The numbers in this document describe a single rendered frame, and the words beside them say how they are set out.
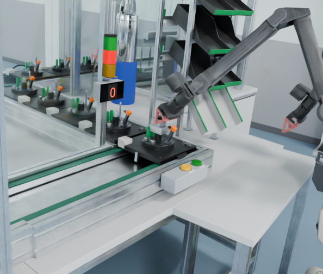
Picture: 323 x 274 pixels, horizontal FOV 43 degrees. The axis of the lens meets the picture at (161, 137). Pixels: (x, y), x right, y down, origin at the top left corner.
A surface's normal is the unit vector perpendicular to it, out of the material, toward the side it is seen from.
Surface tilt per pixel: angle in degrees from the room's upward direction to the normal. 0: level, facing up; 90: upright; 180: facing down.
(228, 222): 0
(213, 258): 0
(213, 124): 45
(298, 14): 70
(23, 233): 90
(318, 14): 90
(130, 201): 90
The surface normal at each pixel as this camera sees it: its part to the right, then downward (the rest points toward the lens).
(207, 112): 0.51, -0.43
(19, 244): 0.76, 0.29
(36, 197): 0.09, -0.93
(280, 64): -0.55, 0.25
